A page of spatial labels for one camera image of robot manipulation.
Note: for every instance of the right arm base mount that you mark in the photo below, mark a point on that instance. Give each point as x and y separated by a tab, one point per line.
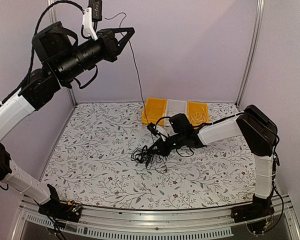
259	208

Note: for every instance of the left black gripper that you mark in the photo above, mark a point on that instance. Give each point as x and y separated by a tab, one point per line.
112	47

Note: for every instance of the front aluminium rail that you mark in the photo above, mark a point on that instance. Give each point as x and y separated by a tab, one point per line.
213	223

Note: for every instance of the aluminium frame post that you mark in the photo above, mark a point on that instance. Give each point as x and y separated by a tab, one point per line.
252	50
52	13

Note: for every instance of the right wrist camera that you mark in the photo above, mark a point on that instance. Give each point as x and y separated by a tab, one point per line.
157	130

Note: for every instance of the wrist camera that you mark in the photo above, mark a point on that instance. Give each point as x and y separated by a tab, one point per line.
157	130
91	16

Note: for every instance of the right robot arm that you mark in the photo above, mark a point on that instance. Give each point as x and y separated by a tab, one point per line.
259	132

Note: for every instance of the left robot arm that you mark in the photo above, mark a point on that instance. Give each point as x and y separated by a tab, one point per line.
62	59

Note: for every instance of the large yellow plastic bin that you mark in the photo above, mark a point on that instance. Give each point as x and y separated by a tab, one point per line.
155	108

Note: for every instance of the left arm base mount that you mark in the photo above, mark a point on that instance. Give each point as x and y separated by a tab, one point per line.
54	208

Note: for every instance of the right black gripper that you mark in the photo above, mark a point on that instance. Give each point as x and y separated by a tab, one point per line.
162	150

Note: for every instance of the left aluminium frame post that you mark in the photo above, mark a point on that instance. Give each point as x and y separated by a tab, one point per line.
52	13

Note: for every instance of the white translucent plastic bin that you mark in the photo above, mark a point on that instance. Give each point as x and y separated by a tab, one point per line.
174	107

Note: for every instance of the small yellow plastic bin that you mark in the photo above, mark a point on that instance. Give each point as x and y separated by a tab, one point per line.
197	113

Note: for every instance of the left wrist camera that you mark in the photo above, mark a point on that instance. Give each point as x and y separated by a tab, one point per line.
91	16

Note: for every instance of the right aluminium frame post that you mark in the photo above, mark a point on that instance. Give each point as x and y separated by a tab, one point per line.
252	50

